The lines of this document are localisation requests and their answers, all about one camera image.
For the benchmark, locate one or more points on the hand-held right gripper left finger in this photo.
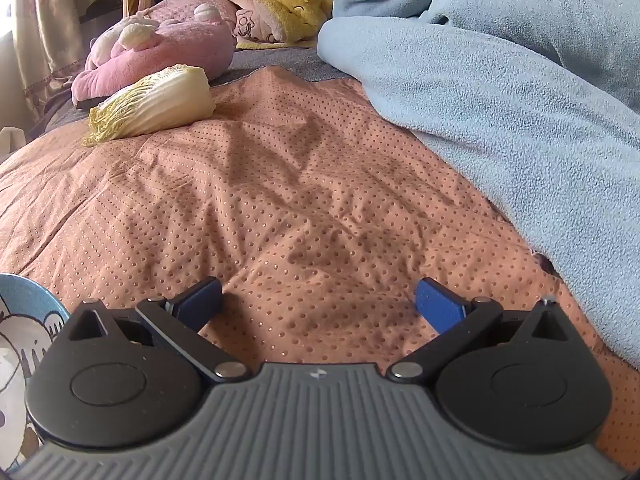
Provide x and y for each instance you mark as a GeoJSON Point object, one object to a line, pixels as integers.
{"type": "Point", "coordinates": [200, 300]}

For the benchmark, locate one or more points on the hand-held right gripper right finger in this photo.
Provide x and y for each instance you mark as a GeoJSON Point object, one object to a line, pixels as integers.
{"type": "Point", "coordinates": [440, 305]}

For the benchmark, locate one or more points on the blue cartoon plate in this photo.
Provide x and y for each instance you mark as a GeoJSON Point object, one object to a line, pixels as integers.
{"type": "Point", "coordinates": [20, 290]}

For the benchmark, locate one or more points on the pink dotted bed cover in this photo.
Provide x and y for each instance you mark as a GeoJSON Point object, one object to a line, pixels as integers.
{"type": "Point", "coordinates": [300, 185]}

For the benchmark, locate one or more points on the napa cabbage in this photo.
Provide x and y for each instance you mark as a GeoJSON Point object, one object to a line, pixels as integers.
{"type": "Point", "coordinates": [165, 100]}

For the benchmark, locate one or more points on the light blue fleece blanket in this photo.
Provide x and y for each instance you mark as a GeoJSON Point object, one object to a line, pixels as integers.
{"type": "Point", "coordinates": [500, 85]}

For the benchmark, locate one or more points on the grey bed sheet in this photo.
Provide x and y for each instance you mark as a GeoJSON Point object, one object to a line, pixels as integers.
{"type": "Point", "coordinates": [280, 57]}

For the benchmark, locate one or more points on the pink plush toy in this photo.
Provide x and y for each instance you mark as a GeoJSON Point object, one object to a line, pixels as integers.
{"type": "Point", "coordinates": [175, 45]}

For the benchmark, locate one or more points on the yellow plush blanket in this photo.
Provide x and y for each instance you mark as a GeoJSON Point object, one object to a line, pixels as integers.
{"type": "Point", "coordinates": [290, 10]}

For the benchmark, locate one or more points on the beige patterned curtain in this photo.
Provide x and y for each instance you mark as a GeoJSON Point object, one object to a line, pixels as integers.
{"type": "Point", "coordinates": [45, 10]}

